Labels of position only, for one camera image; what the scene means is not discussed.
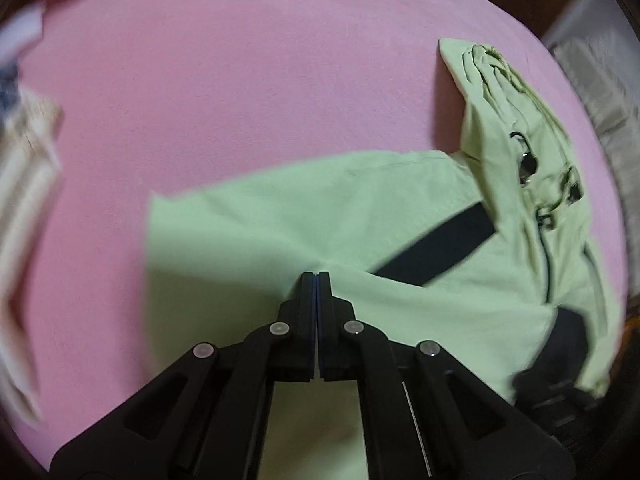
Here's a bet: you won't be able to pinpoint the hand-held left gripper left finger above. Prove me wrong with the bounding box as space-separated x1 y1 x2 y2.
50 271 319 480

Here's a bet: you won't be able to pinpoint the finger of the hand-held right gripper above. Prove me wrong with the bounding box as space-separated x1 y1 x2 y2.
514 367 603 453

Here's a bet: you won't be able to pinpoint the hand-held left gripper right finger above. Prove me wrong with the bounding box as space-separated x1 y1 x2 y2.
317 271 577 480

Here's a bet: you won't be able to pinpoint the green and black large garment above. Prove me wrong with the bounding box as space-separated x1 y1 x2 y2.
145 37 627 480

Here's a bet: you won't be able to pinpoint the pink bed sheet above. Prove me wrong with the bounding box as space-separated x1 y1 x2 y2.
20 0 632 473

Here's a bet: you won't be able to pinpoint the cream folded cloth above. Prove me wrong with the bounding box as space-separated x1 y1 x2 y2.
0 89 65 428

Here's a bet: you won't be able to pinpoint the white textured blanket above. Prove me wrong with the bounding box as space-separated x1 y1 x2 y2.
544 0 640 246

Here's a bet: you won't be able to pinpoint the blue folded jeans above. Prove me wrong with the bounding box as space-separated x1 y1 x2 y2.
0 60 25 118

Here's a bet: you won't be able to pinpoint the white cloth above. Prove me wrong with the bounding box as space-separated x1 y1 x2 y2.
0 2 47 63

